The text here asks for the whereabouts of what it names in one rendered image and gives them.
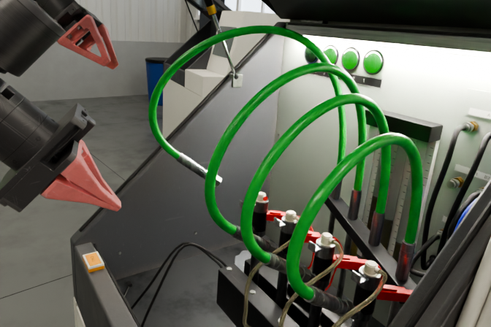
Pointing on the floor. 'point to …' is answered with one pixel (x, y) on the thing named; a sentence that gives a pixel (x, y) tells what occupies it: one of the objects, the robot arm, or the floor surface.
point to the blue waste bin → (154, 71)
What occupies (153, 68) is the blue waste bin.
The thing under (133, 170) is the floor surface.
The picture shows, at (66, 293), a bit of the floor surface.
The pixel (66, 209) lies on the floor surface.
